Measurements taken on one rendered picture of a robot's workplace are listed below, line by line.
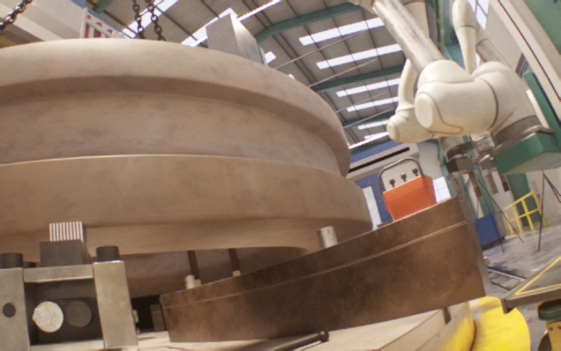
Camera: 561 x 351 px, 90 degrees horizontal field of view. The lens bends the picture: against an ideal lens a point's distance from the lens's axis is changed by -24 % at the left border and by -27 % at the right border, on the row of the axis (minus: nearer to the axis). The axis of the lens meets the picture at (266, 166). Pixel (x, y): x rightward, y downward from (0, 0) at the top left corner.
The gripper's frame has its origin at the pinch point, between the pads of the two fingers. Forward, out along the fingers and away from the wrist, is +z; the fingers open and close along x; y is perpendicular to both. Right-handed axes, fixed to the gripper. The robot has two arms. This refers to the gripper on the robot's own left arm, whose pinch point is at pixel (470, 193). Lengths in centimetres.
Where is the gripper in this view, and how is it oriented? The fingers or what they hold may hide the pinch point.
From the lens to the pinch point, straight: 134.1
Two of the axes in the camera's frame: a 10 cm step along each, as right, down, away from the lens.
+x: -8.8, 0.3, -4.7
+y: -4.2, 4.1, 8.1
